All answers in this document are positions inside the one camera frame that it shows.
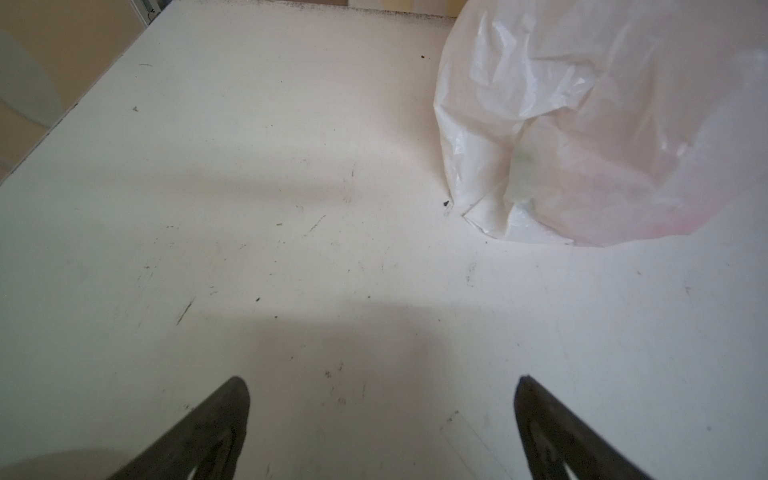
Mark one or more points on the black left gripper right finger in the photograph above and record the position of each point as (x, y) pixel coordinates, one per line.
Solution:
(559, 445)

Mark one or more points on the white printed plastic bag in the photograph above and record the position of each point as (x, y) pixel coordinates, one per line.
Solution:
(602, 122)

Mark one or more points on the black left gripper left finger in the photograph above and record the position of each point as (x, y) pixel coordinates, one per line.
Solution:
(205, 444)

